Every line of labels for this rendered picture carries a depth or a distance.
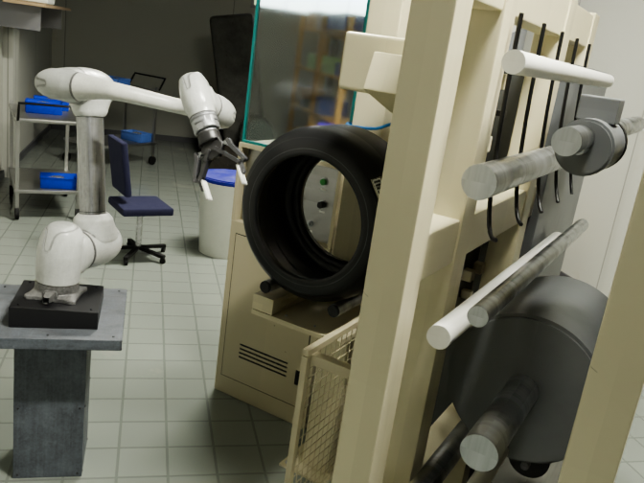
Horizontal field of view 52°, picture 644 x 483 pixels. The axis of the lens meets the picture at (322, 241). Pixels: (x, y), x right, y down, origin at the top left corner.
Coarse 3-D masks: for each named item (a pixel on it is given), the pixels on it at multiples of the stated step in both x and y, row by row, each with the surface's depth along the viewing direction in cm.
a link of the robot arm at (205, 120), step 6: (198, 114) 216; (204, 114) 217; (210, 114) 217; (216, 114) 220; (192, 120) 218; (198, 120) 216; (204, 120) 216; (210, 120) 217; (216, 120) 219; (192, 126) 219; (198, 126) 217; (204, 126) 216; (210, 126) 217; (216, 126) 219; (198, 132) 218
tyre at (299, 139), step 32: (320, 128) 216; (352, 128) 224; (256, 160) 229; (288, 160) 248; (320, 160) 249; (352, 160) 208; (384, 160) 214; (256, 192) 227; (288, 192) 255; (256, 224) 231; (288, 224) 256; (256, 256) 233; (288, 256) 251; (320, 256) 253; (288, 288) 230; (320, 288) 222; (352, 288) 218
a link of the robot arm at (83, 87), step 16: (80, 80) 231; (96, 80) 231; (80, 96) 233; (96, 96) 232; (112, 96) 231; (128, 96) 231; (144, 96) 233; (160, 96) 235; (176, 112) 238; (224, 112) 230
